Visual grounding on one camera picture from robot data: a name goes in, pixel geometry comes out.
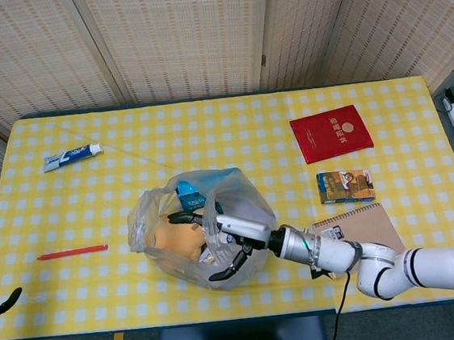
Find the red pen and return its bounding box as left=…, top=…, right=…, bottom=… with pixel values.
left=36, top=242, right=110, bottom=262

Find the grey translucent plastic bag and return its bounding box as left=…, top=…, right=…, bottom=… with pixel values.
left=120, top=162, right=285, bottom=301

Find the blue white toothpaste tube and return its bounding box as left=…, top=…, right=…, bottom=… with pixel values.
left=41, top=141, right=106, bottom=174

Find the red certificate book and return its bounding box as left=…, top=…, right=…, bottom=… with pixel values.
left=288, top=102, right=376, bottom=167

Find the brown spiral notebook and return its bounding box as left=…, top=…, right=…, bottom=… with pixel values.
left=309, top=199, right=410, bottom=282

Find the orange plush toy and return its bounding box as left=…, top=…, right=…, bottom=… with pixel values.
left=149, top=210, right=210, bottom=268

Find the blue illustrated card box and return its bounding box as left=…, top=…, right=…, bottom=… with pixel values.
left=315, top=166, right=377, bottom=207

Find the woven folding screen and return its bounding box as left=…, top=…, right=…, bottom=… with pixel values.
left=0, top=0, right=454, bottom=174

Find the blue snack box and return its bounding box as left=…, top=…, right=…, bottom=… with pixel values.
left=172, top=174, right=211, bottom=219

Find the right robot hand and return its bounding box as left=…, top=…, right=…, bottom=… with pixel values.
left=166, top=199, right=284, bottom=286

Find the black cable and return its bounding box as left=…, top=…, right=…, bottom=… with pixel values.
left=310, top=265, right=359, bottom=340

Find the yellow white checked tablecloth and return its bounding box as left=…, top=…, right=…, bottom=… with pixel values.
left=0, top=73, right=454, bottom=340

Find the blue white tissue pack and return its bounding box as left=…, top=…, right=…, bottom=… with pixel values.
left=195, top=232, right=239, bottom=268

